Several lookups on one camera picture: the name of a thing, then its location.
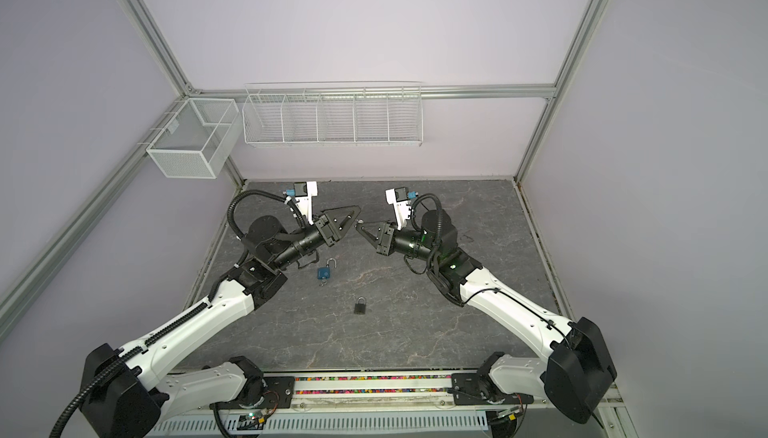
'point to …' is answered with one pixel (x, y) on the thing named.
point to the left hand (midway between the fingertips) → (360, 214)
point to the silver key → (323, 282)
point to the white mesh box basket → (198, 141)
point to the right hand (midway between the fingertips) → (355, 231)
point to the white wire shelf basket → (334, 114)
